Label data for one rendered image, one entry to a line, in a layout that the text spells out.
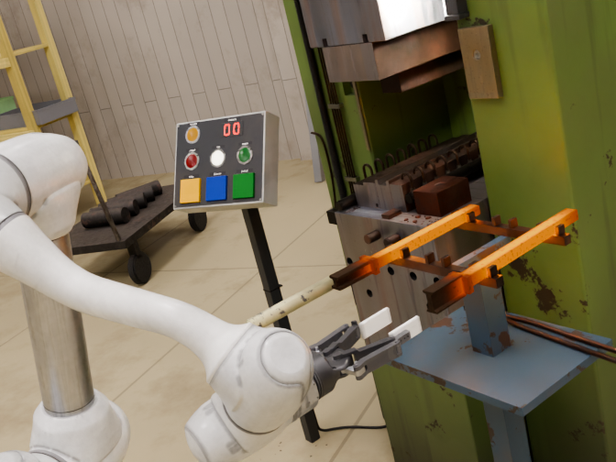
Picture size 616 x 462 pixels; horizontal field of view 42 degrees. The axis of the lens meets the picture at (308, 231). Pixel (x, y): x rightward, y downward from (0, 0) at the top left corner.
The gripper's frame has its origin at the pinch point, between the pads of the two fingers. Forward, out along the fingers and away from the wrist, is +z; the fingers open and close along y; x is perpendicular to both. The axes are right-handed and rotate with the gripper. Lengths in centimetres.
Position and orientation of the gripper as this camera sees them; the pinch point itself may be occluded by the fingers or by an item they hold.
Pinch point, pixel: (392, 325)
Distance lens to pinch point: 141.3
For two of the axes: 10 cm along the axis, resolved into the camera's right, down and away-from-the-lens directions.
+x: -2.3, -9.2, -3.2
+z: 7.6, -3.7, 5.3
